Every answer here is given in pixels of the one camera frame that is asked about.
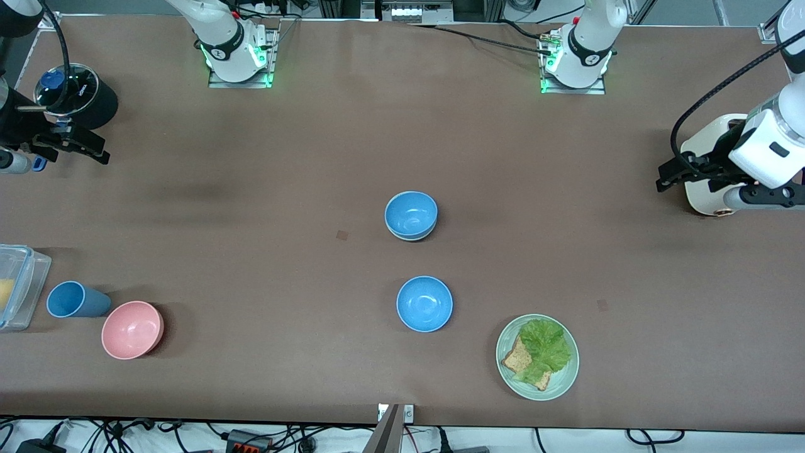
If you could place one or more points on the grey equipment box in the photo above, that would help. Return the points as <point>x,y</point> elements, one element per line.
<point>409,11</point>

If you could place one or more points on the pink bowl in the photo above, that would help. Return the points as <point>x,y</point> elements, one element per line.
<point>131,330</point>

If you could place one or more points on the light green plate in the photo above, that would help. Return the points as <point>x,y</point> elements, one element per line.
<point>563,384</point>

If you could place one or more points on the black orange power adapter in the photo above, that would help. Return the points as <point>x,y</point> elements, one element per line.
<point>248,443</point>

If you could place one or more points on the aluminium table corner bracket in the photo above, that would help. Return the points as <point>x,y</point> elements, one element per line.
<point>768,33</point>
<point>51,22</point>

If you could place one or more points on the blue plastic cup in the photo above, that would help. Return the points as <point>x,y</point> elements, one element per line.
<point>78,301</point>

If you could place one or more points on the clear plastic container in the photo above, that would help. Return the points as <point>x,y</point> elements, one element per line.
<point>28,283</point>

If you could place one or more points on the light green bowl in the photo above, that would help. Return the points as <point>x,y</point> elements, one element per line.
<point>412,238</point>

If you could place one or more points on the small white bracket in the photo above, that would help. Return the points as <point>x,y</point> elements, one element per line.
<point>409,413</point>

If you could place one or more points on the yellow food piece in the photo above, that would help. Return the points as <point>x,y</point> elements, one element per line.
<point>5,294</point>

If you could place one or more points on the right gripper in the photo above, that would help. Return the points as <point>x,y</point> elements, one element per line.
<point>17,128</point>

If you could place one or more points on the white toaster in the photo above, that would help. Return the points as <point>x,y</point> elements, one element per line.
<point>704,200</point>

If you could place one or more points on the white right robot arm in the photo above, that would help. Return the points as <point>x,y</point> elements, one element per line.
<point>220,38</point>

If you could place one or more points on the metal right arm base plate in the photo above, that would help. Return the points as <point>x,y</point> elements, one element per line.
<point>220,83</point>

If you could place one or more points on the black pot with glass lid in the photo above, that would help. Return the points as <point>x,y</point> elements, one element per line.
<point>94,104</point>

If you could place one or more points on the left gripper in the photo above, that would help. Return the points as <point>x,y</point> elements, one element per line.
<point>719,155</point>

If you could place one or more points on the green lettuce leaf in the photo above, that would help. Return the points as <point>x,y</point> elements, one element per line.
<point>546,346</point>

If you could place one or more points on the brown bread slice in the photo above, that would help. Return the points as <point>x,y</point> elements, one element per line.
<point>517,360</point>

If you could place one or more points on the grey camera post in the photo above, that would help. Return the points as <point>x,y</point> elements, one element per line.
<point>385,434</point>

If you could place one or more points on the blue bowl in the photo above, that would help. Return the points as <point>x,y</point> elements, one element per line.
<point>410,214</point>
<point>424,304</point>

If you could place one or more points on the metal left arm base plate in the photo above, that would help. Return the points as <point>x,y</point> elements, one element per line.
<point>597,90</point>

